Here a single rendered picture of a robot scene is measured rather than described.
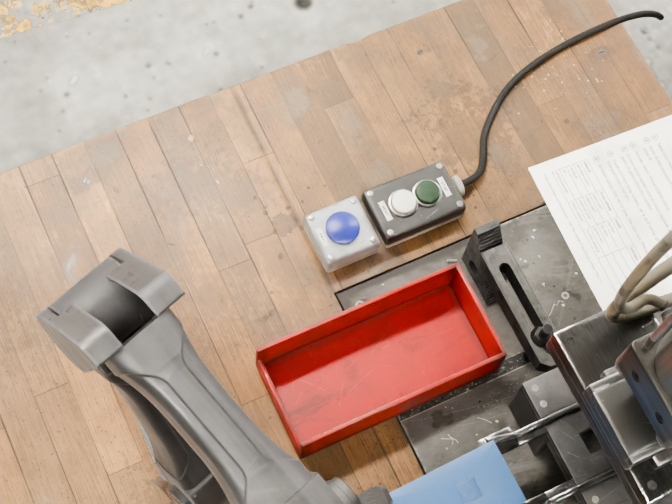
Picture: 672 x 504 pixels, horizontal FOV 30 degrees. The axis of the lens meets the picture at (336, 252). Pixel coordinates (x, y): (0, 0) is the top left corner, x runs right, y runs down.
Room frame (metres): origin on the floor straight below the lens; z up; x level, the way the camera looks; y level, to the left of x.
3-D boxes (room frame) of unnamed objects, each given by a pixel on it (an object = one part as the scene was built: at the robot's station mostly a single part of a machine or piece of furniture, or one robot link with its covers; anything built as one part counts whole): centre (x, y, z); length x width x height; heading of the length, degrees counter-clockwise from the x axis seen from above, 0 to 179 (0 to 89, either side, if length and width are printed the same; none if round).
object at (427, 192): (0.65, -0.09, 0.93); 0.03 x 0.03 x 0.02
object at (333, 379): (0.43, -0.07, 0.93); 0.25 x 0.12 x 0.06; 125
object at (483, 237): (0.57, -0.18, 0.95); 0.06 x 0.03 x 0.09; 35
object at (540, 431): (0.36, -0.22, 0.98); 0.07 x 0.02 x 0.01; 125
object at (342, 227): (0.58, 0.00, 0.93); 0.04 x 0.04 x 0.02
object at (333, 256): (0.58, 0.00, 0.90); 0.07 x 0.07 x 0.06; 35
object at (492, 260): (0.51, -0.22, 0.95); 0.15 x 0.03 x 0.10; 35
